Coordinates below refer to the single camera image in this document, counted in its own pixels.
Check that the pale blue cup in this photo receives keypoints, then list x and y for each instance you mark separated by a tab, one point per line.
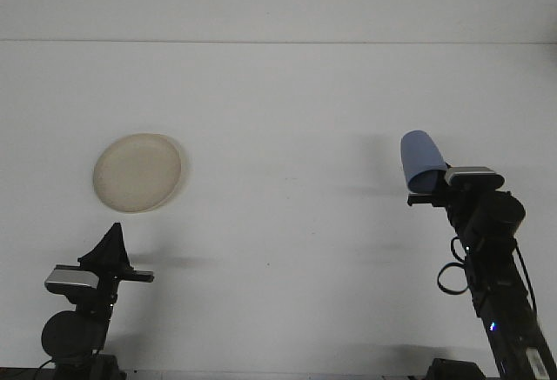
420	154

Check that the pale round plate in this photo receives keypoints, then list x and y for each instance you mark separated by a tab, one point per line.
137	173

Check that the grey arm camera box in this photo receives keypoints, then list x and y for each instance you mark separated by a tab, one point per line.
69	276
472	173

